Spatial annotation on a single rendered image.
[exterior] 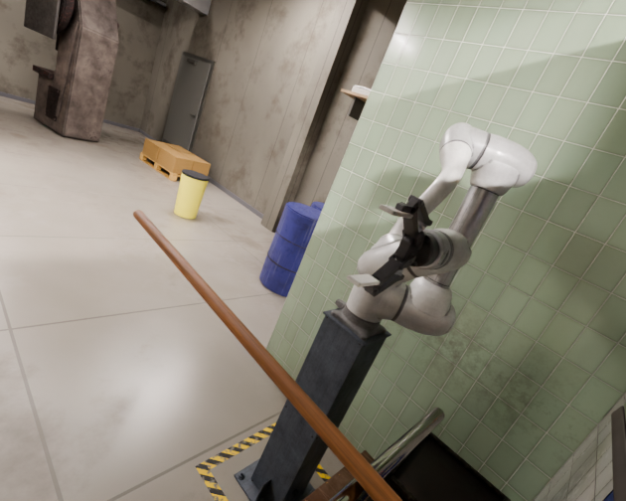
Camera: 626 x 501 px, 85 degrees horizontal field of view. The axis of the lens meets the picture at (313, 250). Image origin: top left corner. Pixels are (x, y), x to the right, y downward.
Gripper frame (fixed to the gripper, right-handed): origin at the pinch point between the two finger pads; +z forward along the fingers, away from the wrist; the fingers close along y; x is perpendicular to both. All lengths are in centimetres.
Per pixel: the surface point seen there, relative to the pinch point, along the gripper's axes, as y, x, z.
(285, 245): 95, 194, -186
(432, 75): -60, 74, -114
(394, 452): 30.8, -18.9, -4.7
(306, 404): 27.8, -5.3, 6.9
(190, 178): 94, 374, -168
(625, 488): 7.7, -40.2, 0.7
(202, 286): 28.2, 32.8, 7.2
